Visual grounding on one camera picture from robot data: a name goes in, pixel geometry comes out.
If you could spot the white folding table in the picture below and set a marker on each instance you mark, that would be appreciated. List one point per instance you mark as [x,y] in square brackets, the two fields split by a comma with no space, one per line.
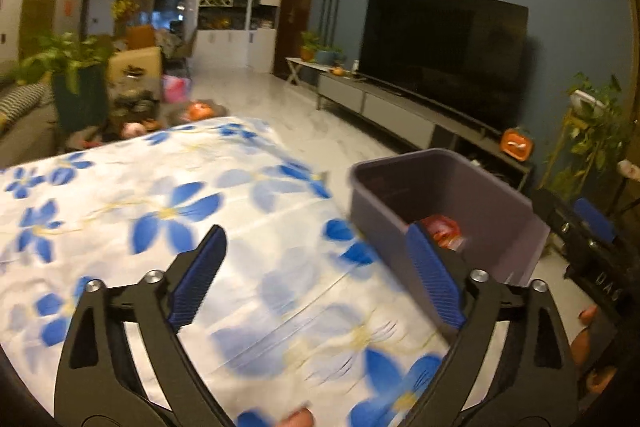
[300,66]

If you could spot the person's right hand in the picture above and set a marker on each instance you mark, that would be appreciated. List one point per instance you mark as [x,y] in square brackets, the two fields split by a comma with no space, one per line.
[580,349]

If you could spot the light wooden door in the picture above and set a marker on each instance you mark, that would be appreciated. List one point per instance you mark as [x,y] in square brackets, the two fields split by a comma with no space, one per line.
[40,7]

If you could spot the pink gift bag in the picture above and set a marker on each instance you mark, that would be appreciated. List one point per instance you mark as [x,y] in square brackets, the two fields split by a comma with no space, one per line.
[176,89]

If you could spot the glass jar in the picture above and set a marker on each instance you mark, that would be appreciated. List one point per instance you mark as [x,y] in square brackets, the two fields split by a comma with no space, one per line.
[131,99]

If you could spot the small orange pumpkin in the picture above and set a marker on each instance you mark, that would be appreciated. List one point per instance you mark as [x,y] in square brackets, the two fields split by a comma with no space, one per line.
[338,71]

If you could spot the white display cabinet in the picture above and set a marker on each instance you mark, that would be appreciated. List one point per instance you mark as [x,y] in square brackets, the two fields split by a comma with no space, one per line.
[225,47]

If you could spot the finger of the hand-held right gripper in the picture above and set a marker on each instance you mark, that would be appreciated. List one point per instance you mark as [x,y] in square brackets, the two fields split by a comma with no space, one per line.
[592,219]
[552,209]

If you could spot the plant in blue pot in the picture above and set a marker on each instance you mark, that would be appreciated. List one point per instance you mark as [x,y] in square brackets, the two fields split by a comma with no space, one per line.
[327,56]

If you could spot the blue floral tablecloth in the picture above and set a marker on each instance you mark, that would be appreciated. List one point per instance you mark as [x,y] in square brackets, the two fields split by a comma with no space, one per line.
[125,167]

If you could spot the plant in orange pot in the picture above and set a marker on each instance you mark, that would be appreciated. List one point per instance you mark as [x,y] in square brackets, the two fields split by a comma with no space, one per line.
[307,49]

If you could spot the orange dining chair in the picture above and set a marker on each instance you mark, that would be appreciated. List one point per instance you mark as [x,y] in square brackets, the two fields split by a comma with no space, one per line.
[140,37]

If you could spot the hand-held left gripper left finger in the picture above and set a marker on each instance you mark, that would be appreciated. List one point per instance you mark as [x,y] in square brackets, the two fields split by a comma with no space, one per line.
[197,277]

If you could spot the glass sliding door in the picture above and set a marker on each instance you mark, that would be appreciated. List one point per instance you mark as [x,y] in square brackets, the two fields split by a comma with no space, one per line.
[170,2]

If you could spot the pink piggy figure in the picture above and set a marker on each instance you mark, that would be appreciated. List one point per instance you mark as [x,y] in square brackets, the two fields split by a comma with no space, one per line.
[135,130]

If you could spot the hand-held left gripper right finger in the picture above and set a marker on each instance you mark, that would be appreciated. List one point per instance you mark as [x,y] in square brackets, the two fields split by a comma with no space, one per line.
[435,277]

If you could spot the oranges on coffee table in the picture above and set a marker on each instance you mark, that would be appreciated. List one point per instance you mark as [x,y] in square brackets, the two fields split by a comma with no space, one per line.
[199,112]

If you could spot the grey sofa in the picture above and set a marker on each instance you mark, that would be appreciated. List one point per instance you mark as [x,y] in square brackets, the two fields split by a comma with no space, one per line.
[25,132]

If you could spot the gold plant stand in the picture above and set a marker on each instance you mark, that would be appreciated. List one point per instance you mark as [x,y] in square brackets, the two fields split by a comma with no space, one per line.
[564,142]

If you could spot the glass coffee table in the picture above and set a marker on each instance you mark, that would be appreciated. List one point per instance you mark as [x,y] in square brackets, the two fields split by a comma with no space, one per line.
[165,119]

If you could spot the grey plastic bin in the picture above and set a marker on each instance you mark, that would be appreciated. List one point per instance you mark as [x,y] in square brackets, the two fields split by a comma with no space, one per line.
[450,187]

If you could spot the grey TV cabinet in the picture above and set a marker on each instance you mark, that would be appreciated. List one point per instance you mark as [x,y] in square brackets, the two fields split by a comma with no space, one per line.
[390,107]

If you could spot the yellow flowers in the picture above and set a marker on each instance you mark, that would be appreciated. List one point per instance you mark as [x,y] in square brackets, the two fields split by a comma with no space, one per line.
[125,7]

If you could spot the dark wooden door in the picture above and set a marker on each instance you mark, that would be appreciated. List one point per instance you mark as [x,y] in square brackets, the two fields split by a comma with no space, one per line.
[296,12]

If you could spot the plant in dark green pot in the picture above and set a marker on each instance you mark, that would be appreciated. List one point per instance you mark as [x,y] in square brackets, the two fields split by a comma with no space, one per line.
[80,97]

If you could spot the black television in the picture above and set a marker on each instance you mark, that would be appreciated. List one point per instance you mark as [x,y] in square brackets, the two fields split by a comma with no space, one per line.
[440,52]

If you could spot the person's left hand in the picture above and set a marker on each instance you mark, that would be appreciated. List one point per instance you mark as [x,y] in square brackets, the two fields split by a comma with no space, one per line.
[297,419]

